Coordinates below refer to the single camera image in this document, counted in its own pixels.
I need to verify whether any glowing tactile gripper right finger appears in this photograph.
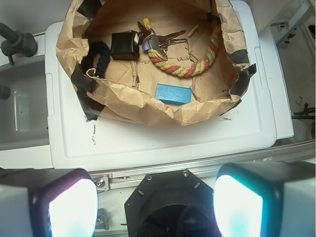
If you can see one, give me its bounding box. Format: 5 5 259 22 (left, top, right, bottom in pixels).
213 161 316 237

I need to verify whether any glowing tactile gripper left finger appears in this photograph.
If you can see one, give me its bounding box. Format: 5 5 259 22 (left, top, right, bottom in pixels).
0 168 98 237

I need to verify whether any white plastic bin lid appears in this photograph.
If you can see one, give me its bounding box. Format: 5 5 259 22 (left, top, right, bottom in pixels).
45 0 294 171

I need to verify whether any translucent plastic bin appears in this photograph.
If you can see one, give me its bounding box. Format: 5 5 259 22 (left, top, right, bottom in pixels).
0 56 49 151

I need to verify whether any blue rectangular plastic block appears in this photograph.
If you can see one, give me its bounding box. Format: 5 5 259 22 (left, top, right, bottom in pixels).
156 84 192 105

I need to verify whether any brown paper bag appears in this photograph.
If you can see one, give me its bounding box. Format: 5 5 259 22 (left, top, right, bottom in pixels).
56 0 256 126

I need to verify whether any black clamp knob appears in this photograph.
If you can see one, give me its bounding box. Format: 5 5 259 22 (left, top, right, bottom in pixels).
0 23 38 65

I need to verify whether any small black box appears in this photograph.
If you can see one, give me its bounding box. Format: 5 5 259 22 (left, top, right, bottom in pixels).
111 31 139 61

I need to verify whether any metal key bunch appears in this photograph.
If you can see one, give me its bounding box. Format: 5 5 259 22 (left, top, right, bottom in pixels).
137 22 187 53

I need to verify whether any aluminium frame rail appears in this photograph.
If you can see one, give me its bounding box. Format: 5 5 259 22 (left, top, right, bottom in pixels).
89 139 316 193

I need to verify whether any black octagonal mount plate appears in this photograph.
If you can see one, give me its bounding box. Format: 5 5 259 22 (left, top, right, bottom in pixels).
124 169 221 237

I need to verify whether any multicolored twisted rope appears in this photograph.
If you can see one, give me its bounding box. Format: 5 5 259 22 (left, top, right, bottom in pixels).
148 26 221 79

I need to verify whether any dark navy rope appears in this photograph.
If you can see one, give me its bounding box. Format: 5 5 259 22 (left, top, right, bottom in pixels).
81 42 111 78

